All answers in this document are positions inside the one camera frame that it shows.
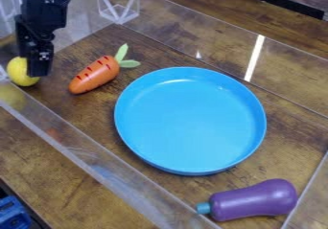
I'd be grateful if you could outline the orange toy carrot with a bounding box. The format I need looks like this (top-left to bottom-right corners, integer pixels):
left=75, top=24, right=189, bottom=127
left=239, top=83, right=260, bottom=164
left=69, top=44, right=141, bottom=94

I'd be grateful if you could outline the yellow toy lemon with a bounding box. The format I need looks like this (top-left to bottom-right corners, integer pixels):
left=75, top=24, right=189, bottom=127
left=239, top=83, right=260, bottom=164
left=7, top=57, right=41, bottom=86

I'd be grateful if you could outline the clear acrylic enclosure wall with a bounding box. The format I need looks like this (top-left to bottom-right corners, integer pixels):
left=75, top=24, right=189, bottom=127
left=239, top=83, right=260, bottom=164
left=0, top=0, right=328, bottom=229

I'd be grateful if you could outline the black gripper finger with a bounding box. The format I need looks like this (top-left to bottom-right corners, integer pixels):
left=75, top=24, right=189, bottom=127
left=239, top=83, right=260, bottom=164
left=27, top=41, right=54, bottom=78
left=15, top=23, right=30, bottom=57

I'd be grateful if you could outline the purple toy eggplant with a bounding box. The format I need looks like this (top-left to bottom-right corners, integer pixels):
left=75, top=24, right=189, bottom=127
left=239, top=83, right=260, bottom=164
left=196, top=179, right=298, bottom=221

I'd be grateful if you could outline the round blue tray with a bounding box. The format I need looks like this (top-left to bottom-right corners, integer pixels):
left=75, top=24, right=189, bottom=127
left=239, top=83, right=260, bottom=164
left=114, top=67, right=267, bottom=175

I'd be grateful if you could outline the blue plastic crate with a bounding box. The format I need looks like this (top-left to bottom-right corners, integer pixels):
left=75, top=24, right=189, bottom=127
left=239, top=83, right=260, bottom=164
left=0, top=195, right=33, bottom=229

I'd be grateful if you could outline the black bar on floor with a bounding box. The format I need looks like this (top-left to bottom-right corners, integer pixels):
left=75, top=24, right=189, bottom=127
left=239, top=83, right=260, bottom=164
left=260, top=0, right=324, bottom=20

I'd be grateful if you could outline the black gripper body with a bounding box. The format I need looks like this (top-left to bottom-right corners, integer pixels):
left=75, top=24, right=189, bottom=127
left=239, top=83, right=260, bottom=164
left=15, top=0, right=71, bottom=43

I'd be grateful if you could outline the clear acrylic corner bracket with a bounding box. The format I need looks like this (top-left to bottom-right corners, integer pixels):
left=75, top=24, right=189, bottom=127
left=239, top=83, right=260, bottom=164
left=98, top=0, right=140, bottom=25

